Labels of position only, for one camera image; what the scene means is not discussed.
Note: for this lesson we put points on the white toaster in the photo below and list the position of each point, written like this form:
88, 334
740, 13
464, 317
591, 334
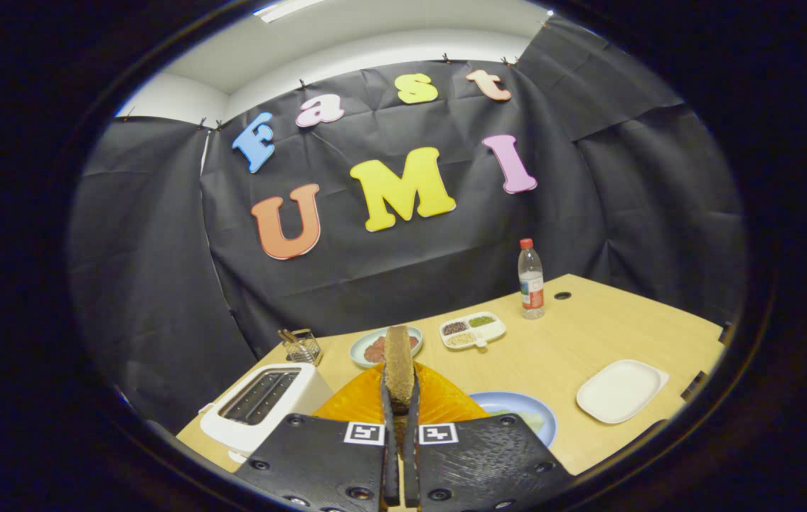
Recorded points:
232, 427

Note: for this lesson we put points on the green lettuce leaf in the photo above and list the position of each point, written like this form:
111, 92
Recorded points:
530, 418

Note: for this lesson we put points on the wooden chopsticks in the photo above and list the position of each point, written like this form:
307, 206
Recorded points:
287, 335

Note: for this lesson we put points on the clear bottle red cap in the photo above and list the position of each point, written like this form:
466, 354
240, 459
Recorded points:
531, 281

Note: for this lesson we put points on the white rounded square plate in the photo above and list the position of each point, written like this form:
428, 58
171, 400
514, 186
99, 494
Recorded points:
620, 391

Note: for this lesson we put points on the white divided condiment tray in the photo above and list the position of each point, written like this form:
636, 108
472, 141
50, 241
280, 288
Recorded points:
473, 329

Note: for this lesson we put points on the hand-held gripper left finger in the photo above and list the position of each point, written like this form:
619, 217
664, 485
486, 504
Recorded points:
332, 462

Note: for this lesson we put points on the black backdrop cloth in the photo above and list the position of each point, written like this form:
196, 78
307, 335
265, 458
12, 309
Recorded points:
623, 213

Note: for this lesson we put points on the clear utensil holder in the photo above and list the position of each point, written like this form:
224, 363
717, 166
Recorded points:
302, 348

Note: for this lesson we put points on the brown bread slice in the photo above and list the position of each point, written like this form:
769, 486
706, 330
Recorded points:
399, 363

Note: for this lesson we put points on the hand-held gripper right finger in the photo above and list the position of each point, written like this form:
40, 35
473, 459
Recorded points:
481, 462

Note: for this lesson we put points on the dark object beside table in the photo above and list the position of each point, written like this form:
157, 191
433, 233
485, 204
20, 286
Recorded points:
695, 385

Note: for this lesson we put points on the blue round plate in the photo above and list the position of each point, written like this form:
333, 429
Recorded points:
510, 404

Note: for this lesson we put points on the pale green round plate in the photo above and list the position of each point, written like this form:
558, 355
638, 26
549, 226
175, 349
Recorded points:
360, 352

